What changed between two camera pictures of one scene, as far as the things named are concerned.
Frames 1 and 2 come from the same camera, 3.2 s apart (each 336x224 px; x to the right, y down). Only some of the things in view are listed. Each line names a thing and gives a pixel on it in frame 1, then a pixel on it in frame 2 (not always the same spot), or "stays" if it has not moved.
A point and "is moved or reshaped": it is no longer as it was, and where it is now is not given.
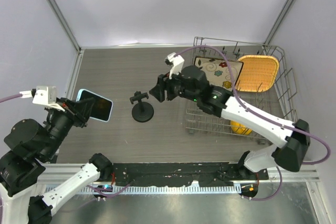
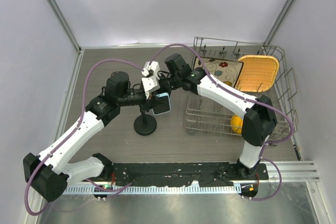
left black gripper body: x=73 y=116 to x=146 y=103
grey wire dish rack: x=255 y=74 stays
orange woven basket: x=258 y=73 stays
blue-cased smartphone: x=102 y=108 is moved or reshaped
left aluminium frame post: x=56 y=10 stays
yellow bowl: x=240 y=128 stays
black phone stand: x=142 y=112 is moved or reshaped
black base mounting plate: x=181 y=174 stays
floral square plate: x=218 y=70 stays
